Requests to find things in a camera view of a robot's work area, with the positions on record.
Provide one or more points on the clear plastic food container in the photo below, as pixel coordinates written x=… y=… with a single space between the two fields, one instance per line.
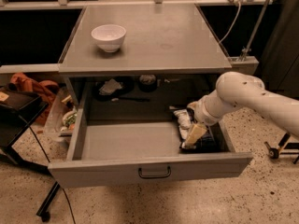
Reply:
x=54 y=127

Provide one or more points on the blue chip bag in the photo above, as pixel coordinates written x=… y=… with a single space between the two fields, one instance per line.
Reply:
x=185 y=121

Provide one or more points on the black side table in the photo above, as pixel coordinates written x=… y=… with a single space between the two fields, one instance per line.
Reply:
x=18 y=111

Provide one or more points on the dark round container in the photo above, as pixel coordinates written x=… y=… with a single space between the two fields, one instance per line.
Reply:
x=147 y=83

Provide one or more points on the black tripod leg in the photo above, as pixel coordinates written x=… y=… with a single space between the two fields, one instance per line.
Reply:
x=285 y=147

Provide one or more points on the black drawer handle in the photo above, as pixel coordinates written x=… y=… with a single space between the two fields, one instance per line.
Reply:
x=146 y=173

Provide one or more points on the grey counter cabinet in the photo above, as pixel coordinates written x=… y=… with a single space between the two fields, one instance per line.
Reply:
x=168 y=40

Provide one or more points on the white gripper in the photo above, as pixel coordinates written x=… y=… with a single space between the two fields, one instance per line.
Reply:
x=202 y=113

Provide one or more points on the grey open top drawer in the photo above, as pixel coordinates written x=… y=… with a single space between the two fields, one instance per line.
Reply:
x=113 y=139

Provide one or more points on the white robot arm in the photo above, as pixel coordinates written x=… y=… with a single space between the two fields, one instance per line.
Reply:
x=234 y=91

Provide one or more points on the orange cloth bag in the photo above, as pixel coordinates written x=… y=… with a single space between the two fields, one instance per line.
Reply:
x=46 y=89

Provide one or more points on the crumpled white paper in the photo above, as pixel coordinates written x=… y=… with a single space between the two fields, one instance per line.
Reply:
x=110 y=87

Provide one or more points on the white ceramic bowl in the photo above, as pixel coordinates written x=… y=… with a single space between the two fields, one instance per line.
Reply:
x=109 y=37

